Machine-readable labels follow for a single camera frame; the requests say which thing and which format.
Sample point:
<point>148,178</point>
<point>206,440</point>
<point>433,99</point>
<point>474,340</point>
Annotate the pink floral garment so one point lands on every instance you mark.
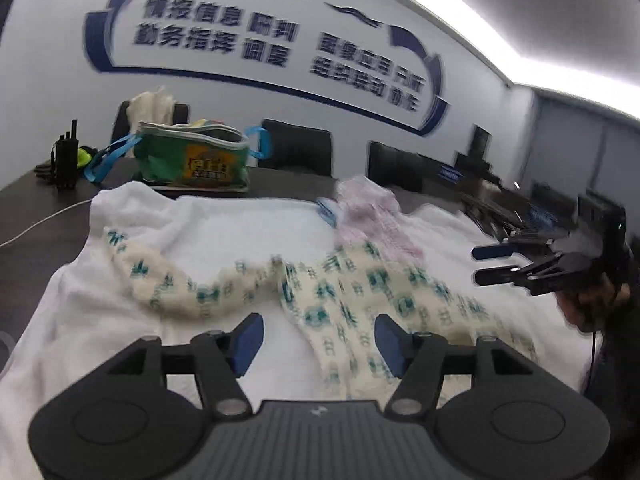
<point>372,210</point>

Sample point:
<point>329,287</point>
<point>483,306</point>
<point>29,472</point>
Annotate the white fluffy blanket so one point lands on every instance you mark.
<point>100,320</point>

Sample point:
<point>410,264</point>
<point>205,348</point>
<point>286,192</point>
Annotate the black chair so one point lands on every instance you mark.
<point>295,147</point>
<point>400,165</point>
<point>119,125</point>

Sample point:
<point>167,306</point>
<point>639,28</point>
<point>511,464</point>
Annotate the blue wall sign lettering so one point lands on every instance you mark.
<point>225,35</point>

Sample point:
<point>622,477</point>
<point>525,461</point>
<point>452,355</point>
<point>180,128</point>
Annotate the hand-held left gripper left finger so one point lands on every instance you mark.
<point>247,342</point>

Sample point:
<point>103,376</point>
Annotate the person's right forearm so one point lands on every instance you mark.
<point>622,360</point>

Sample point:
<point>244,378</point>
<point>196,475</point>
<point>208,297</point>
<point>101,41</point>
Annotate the cream cloth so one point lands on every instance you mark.
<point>150,107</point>

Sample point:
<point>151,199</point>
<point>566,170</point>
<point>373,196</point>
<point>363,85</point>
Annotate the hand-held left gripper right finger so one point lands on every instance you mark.
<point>390,345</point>

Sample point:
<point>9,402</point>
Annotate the ceiling light strip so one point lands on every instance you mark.
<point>525,20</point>

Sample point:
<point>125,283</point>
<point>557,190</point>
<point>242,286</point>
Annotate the person's right hand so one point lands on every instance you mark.
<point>580,310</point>

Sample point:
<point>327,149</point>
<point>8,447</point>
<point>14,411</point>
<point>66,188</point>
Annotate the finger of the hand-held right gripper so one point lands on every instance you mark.
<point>505,250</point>
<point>505,274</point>

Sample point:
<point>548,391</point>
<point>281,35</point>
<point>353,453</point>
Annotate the cream floral fleece pants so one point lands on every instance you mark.
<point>345,310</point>

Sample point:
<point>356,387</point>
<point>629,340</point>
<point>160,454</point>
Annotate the dark desk equipment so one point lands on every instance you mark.
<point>500,200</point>

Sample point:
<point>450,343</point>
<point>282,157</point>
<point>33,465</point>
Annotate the yellow-green small item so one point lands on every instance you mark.
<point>84,156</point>

